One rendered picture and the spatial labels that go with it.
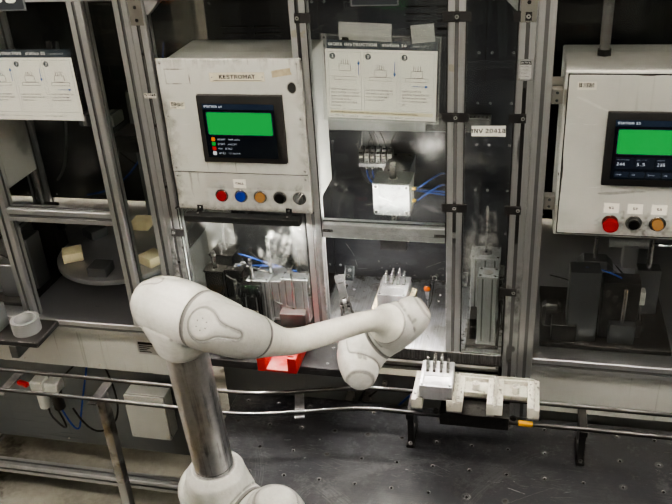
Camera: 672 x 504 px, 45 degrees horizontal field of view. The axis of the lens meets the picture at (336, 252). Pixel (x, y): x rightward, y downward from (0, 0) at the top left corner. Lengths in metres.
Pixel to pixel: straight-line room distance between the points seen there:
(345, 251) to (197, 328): 1.34
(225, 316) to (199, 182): 0.85
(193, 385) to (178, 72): 0.91
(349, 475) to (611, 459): 0.77
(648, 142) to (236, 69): 1.10
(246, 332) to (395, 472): 0.93
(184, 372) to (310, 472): 0.74
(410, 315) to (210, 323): 0.63
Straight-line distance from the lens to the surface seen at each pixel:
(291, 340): 1.85
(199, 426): 1.97
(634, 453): 2.61
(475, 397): 2.47
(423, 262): 2.88
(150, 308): 1.78
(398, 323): 2.05
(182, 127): 2.38
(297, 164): 2.31
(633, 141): 2.18
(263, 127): 2.27
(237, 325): 1.66
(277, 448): 2.57
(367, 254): 2.90
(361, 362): 2.10
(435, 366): 2.42
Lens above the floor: 2.39
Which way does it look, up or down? 28 degrees down
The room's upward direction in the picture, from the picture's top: 4 degrees counter-clockwise
